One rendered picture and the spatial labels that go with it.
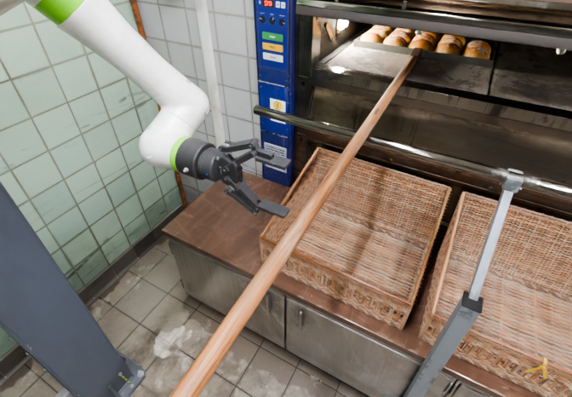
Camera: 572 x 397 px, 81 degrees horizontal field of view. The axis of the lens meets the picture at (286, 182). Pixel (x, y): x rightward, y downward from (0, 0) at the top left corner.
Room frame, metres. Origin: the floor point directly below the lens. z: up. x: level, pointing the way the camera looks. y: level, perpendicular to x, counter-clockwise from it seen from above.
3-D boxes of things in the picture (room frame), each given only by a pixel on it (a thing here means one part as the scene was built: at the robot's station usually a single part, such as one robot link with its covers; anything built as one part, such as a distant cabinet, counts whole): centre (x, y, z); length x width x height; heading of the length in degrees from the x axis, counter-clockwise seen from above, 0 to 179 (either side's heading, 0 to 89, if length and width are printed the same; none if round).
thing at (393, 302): (0.89, -0.26, 0.72); 0.56 x 0.49 x 0.28; 60
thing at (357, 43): (1.56, -0.62, 1.20); 0.55 x 0.36 x 0.03; 62
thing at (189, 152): (0.67, 0.21, 1.18); 0.12 x 0.06 x 0.09; 152
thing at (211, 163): (0.63, 0.14, 1.18); 0.09 x 0.07 x 0.08; 62
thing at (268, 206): (0.57, 0.03, 1.11); 0.07 x 0.03 x 0.01; 62
